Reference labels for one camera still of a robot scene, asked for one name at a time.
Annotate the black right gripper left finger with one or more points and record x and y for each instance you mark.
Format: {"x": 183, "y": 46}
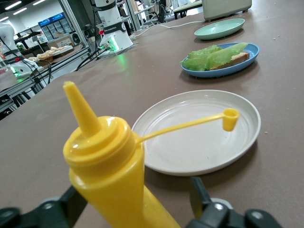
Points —
{"x": 47, "y": 213}

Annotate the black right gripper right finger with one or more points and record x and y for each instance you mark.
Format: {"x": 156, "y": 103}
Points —
{"x": 218, "y": 216}

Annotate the yellow squeeze bottle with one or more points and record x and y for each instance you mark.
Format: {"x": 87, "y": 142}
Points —
{"x": 104, "y": 166}

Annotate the green lettuce leaf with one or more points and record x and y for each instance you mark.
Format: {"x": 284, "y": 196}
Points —
{"x": 206, "y": 58}

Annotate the brown bread slice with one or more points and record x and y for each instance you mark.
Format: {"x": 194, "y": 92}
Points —
{"x": 240, "y": 58}

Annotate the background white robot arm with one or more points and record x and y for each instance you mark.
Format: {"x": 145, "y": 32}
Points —
{"x": 7, "y": 35}

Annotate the beige round plate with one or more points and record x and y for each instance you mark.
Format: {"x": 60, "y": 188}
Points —
{"x": 194, "y": 147}

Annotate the blue round plate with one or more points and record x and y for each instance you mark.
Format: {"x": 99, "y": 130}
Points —
{"x": 228, "y": 70}

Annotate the pale green round plate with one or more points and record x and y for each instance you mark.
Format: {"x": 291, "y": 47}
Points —
{"x": 218, "y": 29}

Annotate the brown table cover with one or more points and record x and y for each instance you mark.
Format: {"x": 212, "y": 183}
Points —
{"x": 273, "y": 118}

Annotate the brown cardboard box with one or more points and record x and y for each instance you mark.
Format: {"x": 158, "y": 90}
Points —
{"x": 60, "y": 44}

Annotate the blue-topped display fridge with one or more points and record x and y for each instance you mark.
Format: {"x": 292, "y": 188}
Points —
{"x": 53, "y": 25}

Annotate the beige two-slot toaster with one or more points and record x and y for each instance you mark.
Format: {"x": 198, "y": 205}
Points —
{"x": 225, "y": 9}

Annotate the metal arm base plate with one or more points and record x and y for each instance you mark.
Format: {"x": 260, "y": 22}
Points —
{"x": 123, "y": 51}

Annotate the tall aluminium cell frame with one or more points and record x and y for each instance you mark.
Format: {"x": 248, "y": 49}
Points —
{"x": 76, "y": 26}

